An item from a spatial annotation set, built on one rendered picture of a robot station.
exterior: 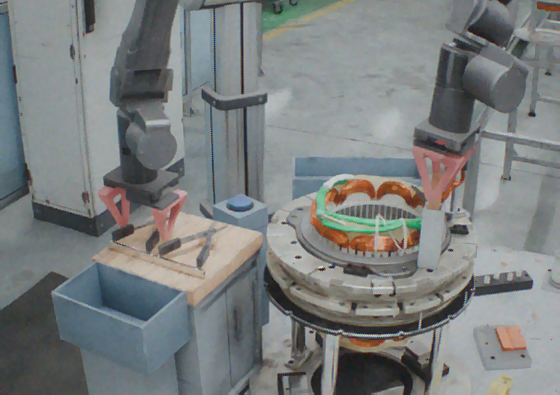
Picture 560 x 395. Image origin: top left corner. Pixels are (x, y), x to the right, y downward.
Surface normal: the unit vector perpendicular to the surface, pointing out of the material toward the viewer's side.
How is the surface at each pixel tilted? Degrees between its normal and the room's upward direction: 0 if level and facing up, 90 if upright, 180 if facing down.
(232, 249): 0
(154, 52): 116
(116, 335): 90
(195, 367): 90
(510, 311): 0
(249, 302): 90
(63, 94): 90
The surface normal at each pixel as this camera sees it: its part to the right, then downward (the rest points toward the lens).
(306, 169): -0.02, 0.41
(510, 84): 0.45, 0.40
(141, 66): 0.38, 0.74
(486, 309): 0.00, -0.91
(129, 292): -0.46, 0.36
